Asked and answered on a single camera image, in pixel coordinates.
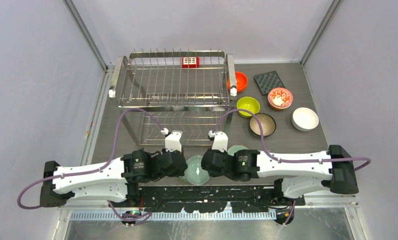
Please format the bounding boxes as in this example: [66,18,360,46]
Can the pale green ceramic bowl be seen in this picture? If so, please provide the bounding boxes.
[227,145,248,157]

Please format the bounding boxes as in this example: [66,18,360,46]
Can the white plate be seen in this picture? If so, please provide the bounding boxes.
[184,155,211,186]

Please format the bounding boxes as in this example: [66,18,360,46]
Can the dark blue ceramic bowl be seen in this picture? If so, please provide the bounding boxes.
[249,113,277,138]

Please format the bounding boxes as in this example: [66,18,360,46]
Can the yellow bowl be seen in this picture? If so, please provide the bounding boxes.
[236,96,261,118]

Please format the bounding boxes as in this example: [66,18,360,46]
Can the metal two-tier dish rack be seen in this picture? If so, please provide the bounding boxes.
[108,50,238,147]

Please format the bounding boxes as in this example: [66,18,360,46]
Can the white bowl red pattern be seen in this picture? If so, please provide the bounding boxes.
[267,87,294,106]

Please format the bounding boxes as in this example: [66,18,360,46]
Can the plain white bowl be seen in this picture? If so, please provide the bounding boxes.
[291,107,320,132]

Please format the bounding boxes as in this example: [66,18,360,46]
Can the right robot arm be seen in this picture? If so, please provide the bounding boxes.
[201,145,359,205]

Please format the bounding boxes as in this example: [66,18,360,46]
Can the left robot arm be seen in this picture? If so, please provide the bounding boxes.
[39,149,188,208]

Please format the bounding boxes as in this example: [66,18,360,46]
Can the dark grey studded baseplate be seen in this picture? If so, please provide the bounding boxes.
[253,70,285,96]

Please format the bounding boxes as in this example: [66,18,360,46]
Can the red white toy block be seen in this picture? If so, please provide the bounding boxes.
[181,57,201,69]

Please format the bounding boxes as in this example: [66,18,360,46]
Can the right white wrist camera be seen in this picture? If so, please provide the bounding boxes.
[208,130,229,153]

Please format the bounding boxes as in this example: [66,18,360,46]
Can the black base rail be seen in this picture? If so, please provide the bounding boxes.
[113,185,305,213]

